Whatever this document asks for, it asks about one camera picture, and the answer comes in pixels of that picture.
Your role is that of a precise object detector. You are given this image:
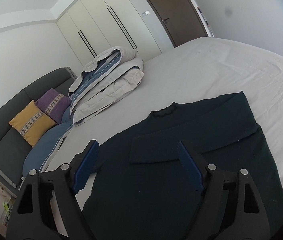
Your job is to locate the purple patterned cushion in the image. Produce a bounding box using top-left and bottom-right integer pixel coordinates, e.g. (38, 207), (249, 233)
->
(35, 88), (71, 124)

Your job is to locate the brown wooden door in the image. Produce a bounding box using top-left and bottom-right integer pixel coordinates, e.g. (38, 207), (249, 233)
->
(147, 0), (208, 47)

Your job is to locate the dark green knit sweater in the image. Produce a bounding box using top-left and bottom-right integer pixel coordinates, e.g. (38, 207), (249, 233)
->
(82, 92), (283, 239)

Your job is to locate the dark grey upholstered headboard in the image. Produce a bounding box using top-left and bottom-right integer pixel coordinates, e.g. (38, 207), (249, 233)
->
(0, 67), (77, 196)

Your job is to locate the small light switch panel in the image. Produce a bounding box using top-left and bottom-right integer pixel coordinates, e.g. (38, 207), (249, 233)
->
(141, 10), (150, 17)

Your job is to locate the folded grey blue duvet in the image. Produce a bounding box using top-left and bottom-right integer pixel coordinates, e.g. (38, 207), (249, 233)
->
(68, 46), (144, 124)

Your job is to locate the white wardrobe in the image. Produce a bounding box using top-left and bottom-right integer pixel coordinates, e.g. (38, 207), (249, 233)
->
(57, 0), (161, 65)

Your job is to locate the yellow patterned cushion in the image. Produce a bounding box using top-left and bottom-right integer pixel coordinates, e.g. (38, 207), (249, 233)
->
(9, 100), (56, 147)

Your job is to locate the blue pillow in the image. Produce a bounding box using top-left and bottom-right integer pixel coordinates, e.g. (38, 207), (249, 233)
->
(22, 107), (73, 178)

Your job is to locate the grey bed sheet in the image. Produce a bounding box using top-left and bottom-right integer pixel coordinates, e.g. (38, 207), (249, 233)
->
(40, 36), (283, 240)

